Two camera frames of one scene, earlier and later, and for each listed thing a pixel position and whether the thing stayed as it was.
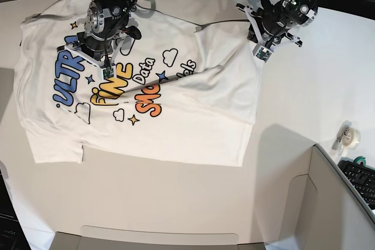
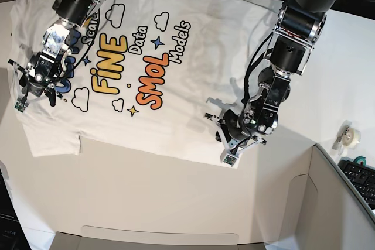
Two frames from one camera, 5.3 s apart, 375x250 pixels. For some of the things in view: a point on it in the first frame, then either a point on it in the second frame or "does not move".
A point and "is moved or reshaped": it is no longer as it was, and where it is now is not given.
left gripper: x=98 y=50 -> x=40 y=76
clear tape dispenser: x=347 y=137 does not move
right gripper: x=268 y=27 -> x=238 y=129
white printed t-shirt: x=183 y=95 is moved or reshaped
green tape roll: x=360 y=159 does not move
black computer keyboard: x=362 y=176 does not move
